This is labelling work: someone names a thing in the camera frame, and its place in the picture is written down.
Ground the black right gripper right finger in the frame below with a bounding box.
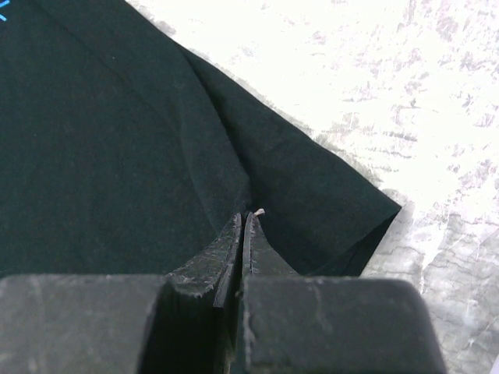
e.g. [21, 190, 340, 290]
[235, 213, 447, 374]

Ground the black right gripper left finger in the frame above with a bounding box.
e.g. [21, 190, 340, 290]
[1, 215, 242, 373]

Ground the black t-shirt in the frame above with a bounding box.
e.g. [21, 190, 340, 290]
[1, 1, 400, 276]

